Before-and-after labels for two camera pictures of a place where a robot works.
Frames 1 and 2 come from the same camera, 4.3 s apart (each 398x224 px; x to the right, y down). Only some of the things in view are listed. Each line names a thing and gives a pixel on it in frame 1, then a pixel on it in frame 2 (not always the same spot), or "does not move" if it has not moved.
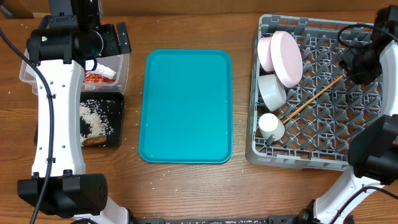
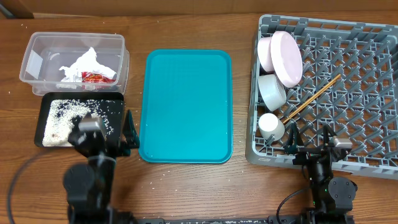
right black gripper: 351,65 to 294,142
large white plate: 286,58 does not move
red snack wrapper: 95,78 does not move
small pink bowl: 265,55 does not move
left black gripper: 112,47 to 130,137
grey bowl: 272,91 does not move
